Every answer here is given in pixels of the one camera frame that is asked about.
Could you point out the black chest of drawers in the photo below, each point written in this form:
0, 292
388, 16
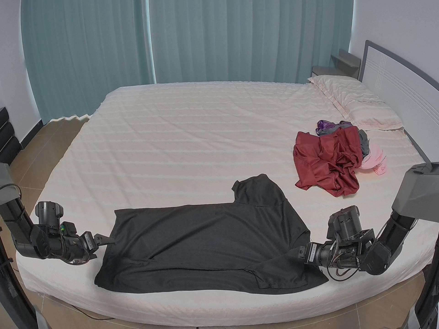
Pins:
8, 139

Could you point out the purple garment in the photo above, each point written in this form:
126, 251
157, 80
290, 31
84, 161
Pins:
324, 125

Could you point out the dark red garment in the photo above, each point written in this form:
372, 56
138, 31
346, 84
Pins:
325, 166

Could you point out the cream pillow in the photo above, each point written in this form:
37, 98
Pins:
356, 101

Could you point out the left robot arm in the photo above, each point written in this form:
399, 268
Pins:
20, 224

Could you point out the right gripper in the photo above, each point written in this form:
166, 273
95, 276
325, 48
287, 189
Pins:
320, 254

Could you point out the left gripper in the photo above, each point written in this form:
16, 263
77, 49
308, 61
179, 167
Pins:
80, 250

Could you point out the grey bedside table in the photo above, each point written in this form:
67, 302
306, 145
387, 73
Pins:
324, 70

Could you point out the blue-green curtain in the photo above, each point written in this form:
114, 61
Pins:
89, 46
250, 29

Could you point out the black T-shirt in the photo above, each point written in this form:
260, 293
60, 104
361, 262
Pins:
205, 242

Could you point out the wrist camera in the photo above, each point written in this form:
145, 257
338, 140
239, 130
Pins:
332, 226
68, 228

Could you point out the bed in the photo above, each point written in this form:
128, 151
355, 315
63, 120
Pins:
205, 132

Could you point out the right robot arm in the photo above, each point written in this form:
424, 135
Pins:
411, 190

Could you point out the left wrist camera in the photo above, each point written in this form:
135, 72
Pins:
68, 228

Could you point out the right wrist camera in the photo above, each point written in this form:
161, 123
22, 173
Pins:
332, 226

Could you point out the grey garment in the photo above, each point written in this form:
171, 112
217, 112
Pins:
364, 142

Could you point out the pink garment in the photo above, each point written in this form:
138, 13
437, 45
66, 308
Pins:
375, 159

